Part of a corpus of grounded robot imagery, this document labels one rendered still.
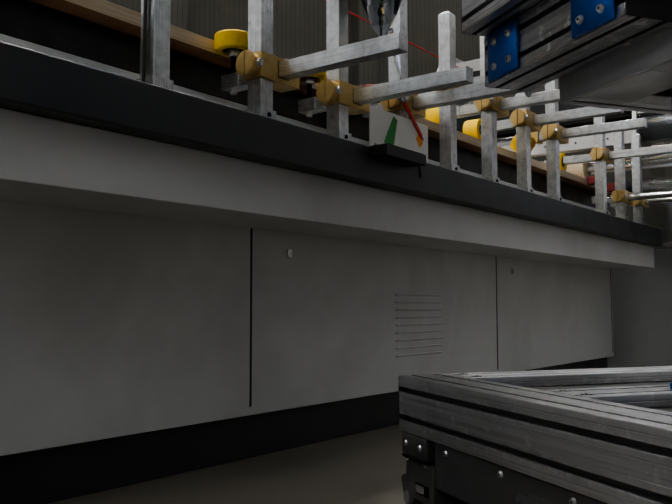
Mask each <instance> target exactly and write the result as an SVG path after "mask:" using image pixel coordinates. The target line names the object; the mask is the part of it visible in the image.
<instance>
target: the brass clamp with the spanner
mask: <svg viewBox="0 0 672 504"><path fill-rule="evenodd" d="M413 96H417V94H416V95H411V96H409V101H408V102H406V103H407V105H408V107H409V109H410V111H411V113H412V115H413V117H414V119H417V118H423V117H426V109H425V110H416V109H413ZM380 103H381V105H382V106H383V107H384V108H385V111H388V112H389V111H394V110H400V109H401V110H404V111H406V109H405V107H404V105H403V103H401V102H399V100H398V98H395V99H390V100H384V101H380ZM406 112H407V111H406Z"/></svg>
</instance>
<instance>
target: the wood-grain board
mask: <svg viewBox="0 0 672 504"><path fill-rule="evenodd" d="M29 1H32V2H35V3H38V4H40V5H43V6H46V7H49V8H52V9H55V10H58V11H61V12H64V13H67V14H70V15H73V16H76V17H79V18H82V19H85V20H88V21H91V22H94V23H96V24H99V25H102V26H105V27H108V28H111V29H114V30H117V31H120V32H123V33H126V34H129V35H132V36H135V37H138V38H140V36H141V13H139V12H136V11H134V10H131V9H128V8H126V7H123V6H120V5H117V4H115V3H112V2H109V1H107V0H29ZM170 49H173V50H176V51H179V52H182V53H185V54H188V55H191V56H194V57H197V58H200V59H202V60H205V61H208V62H211V63H214V64H217V65H220V66H223V67H226V68H229V69H231V59H229V58H228V57H226V56H222V55H219V54H217V53H216V52H215V50H214V40H212V39H209V38H206V37H204V36H201V35H198V34H195V33H193V32H190V31H187V30H185V29H182V28H179V27H177V26H174V25H171V24H170ZM319 84H320V83H317V84H315V85H313V86H312V97H317V95H316V91H317V87H318V85H319ZM294 91H297V92H300V93H303V94H306V95H307V86H305V85H304V84H303V83H299V89H297V90H294ZM415 121H416V122H418V123H421V124H424V125H427V126H428V136H429V137H432V138H435V139H438V140H440V139H439V124H438V123H435V122H432V121H429V120H427V119H424V118H417V119H415ZM457 146H459V147H462V148H465V149H468V150H471V151H473V152H476V153H479V154H481V139H478V138H475V137H472V136H470V135H467V134H464V133H462V132H459V131H457ZM497 160H500V161H503V162H506V163H509V164H512V165H515V166H517V157H516V152H513V151H510V150H507V149H505V148H502V147H499V146H497ZM531 171H532V172H535V173H538V174H541V175H544V176H547V165H546V164H545V163H542V162H540V161H537V160H534V159H532V158H531ZM560 181H562V182H565V183H568V184H571V185H574V186H577V187H580V188H582V189H585V190H588V191H591V192H594V193H595V188H594V186H589V185H587V179H585V178H583V177H580V176H577V175H575V174H572V173H569V172H567V171H564V170H561V169H560Z"/></svg>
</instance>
